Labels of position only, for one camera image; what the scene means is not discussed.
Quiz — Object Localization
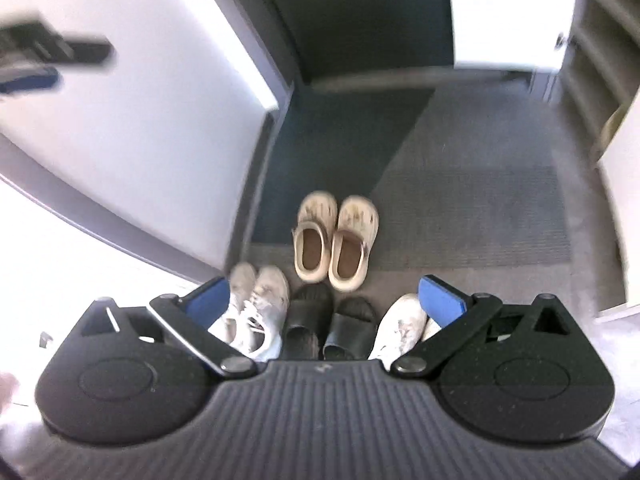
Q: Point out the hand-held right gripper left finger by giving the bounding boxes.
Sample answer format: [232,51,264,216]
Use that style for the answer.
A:
[80,275,258,377]

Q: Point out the beige clog brown strap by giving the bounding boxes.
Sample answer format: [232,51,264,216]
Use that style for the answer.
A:
[327,195,379,292]

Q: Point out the dark entry door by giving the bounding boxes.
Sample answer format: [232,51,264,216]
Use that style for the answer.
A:
[250,0,456,88]

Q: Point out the white shoe cabinet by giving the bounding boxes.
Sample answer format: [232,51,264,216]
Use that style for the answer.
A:
[560,0,640,318]

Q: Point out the black slide sandal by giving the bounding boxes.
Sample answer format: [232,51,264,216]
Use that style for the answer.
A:
[322,296,378,361]
[278,282,335,361]

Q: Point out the white cabinet door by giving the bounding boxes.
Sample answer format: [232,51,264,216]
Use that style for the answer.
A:
[445,0,581,73]

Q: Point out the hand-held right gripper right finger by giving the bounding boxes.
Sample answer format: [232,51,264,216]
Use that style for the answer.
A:
[389,275,571,377]

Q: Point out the white low sneaker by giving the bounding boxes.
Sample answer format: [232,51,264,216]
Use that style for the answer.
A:
[207,261,261,346]
[235,265,291,363]

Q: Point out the white chunky sneaker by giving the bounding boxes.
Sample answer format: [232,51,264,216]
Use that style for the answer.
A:
[420,316,443,343]
[368,292,430,361]

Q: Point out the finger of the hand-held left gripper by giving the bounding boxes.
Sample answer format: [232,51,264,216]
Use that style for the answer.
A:
[0,67,63,98]
[0,21,116,67]

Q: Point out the grey ribbed floor mat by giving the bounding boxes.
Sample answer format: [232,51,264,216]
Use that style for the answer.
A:
[370,162,573,272]

